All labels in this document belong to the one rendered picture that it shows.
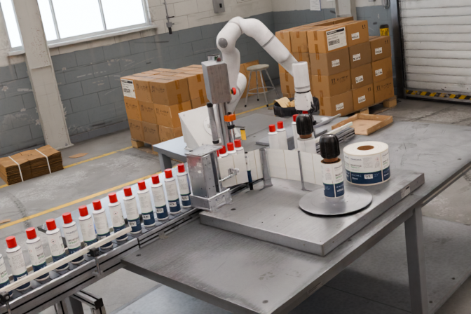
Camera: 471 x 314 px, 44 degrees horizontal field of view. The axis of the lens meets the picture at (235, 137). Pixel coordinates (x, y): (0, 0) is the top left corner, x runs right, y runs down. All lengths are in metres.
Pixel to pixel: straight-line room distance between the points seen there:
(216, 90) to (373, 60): 4.52
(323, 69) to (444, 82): 1.64
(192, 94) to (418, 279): 4.08
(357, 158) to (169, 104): 3.83
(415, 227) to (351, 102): 4.34
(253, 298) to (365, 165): 0.93
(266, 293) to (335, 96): 4.89
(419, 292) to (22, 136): 6.15
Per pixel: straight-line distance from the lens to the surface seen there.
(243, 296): 2.06
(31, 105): 8.09
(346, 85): 6.88
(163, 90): 6.29
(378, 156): 2.68
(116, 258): 2.49
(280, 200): 2.64
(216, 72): 2.82
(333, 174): 2.47
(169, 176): 2.63
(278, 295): 2.03
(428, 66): 7.68
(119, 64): 8.46
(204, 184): 2.59
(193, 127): 3.75
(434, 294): 3.16
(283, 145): 3.16
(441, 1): 7.41
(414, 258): 2.82
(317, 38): 6.66
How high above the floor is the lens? 1.87
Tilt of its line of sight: 15 degrees down
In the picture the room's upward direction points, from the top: 9 degrees counter-clockwise
